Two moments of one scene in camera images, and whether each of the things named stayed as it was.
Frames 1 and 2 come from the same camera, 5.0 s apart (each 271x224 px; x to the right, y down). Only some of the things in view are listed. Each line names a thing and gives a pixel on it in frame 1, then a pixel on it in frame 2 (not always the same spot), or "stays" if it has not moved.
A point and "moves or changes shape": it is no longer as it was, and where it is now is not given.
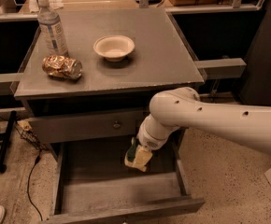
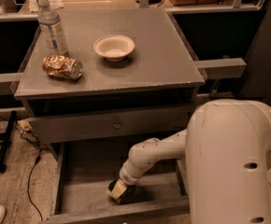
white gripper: x=149 y=139 → x=129 y=179
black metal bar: x=0 y=164 stays
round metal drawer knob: x=117 y=126 stays
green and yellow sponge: x=130 y=155 moves or changes shape
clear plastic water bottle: x=52 y=29 stays
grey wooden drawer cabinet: x=92 y=102 stays
